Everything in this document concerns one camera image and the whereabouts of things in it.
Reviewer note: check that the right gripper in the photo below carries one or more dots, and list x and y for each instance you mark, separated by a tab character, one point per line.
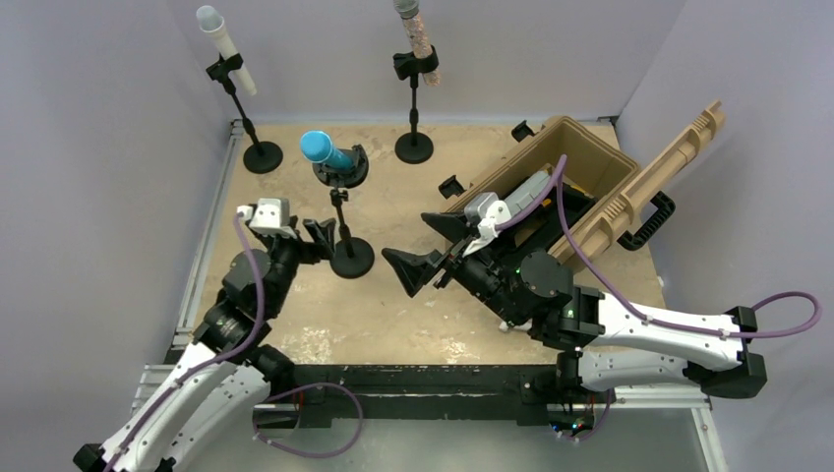
412	269

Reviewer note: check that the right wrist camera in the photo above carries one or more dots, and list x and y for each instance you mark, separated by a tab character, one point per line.
486	212

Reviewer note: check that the tan plastic case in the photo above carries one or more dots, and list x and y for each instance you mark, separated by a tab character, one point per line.
628	201

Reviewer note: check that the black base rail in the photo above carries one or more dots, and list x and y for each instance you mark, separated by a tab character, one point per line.
526	395

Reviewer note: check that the white microphone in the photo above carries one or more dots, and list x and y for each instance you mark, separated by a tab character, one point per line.
214	26

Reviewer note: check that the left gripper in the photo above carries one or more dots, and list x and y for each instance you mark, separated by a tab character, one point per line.
320	233

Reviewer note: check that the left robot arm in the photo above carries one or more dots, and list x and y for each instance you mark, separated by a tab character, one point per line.
226	368

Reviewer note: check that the glitter rhinestone microphone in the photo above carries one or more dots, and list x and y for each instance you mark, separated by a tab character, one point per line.
419	39

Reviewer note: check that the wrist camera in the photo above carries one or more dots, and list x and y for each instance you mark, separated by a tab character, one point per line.
486	212
268	217

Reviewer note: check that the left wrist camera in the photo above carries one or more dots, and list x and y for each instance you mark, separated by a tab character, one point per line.
268	217

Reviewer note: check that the left black mic stand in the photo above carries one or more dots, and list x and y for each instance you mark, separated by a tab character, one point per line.
260	157

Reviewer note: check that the grey device in case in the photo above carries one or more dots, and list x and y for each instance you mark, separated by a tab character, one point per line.
522	196

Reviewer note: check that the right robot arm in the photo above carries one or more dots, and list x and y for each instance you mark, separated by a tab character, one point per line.
601	343

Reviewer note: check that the white plastic faucet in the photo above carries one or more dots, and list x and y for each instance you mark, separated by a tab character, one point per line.
507	327

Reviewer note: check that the black clip mic stand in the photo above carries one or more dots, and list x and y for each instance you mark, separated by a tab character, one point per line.
414	147

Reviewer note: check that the blue microphone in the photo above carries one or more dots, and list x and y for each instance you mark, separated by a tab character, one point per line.
318	148

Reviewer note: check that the black shockmount mic stand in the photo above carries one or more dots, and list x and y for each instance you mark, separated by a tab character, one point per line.
353	256

